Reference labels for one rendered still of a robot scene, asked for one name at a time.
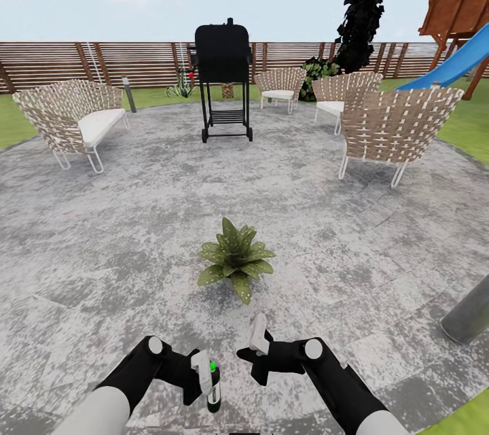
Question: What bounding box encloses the insectifuge atomizer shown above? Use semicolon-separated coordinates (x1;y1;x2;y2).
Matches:
207;362;221;413

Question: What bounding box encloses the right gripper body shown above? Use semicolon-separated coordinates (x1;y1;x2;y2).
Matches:
251;331;286;385

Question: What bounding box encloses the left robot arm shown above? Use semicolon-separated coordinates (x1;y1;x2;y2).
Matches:
50;336;214;435

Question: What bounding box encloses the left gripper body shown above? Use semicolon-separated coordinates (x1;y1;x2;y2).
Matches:
169;349;202;406

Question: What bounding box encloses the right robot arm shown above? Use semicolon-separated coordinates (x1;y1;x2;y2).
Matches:
236;313;410;435

